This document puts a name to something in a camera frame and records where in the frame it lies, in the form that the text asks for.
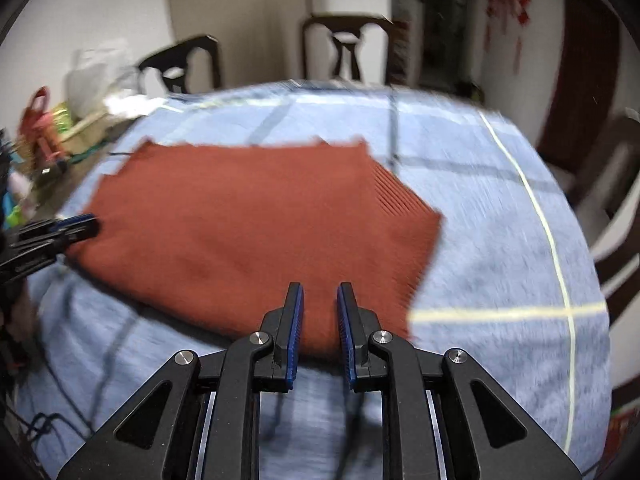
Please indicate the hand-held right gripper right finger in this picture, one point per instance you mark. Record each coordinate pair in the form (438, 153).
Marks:
(345, 335)

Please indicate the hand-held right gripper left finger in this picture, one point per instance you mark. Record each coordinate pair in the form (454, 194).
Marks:
(296, 330)

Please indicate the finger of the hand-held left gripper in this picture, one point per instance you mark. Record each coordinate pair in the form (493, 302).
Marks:
(35, 257)
(75, 222)

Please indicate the rust red knitted sweater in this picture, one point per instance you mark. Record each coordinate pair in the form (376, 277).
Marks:
(225, 240)

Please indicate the cream plastic basket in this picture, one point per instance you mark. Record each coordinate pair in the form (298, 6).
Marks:
(87, 132)

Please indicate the white plastic bag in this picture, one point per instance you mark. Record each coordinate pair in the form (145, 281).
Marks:
(97, 75)

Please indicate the blue checked tablecloth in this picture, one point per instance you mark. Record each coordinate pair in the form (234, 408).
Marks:
(500, 260)

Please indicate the dark wooden dining chair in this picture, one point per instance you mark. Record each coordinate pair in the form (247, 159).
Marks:
(200, 50)
(312, 40)
(607, 280)

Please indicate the dark glass doorway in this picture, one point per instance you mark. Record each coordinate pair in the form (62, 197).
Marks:
(450, 25)

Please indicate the brown wooden door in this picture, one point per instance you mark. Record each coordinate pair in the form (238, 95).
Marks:
(580, 70)

